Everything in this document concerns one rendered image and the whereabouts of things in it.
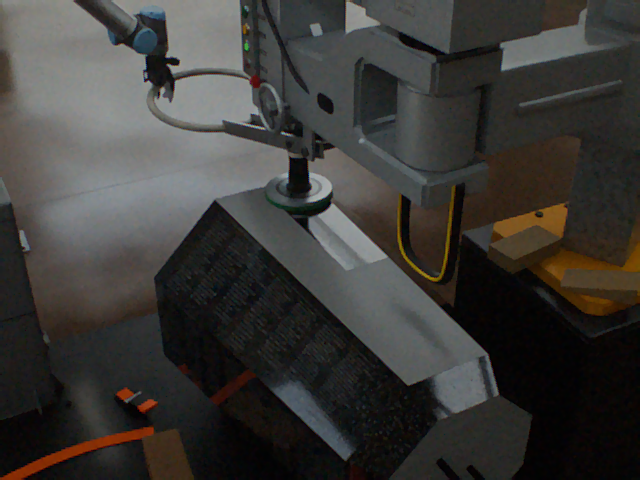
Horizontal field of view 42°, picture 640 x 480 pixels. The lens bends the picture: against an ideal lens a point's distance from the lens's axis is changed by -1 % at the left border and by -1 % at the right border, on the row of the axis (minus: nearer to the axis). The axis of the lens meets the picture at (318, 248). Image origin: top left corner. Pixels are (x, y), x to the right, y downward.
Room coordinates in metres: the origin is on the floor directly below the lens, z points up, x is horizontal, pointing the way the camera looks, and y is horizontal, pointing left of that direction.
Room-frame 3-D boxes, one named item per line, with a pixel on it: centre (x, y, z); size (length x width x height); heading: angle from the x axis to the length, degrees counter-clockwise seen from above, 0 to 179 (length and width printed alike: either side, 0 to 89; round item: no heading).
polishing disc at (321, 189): (2.35, 0.06, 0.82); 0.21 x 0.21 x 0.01
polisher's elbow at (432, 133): (1.79, -0.28, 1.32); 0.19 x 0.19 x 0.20
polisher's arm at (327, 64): (2.01, -0.13, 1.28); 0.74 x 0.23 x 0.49; 31
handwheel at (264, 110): (2.19, 0.10, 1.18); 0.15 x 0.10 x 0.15; 31
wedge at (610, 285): (1.86, -0.78, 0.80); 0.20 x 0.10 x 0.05; 67
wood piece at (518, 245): (2.03, -0.60, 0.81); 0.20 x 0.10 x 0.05; 125
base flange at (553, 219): (2.09, -0.85, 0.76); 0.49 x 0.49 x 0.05; 27
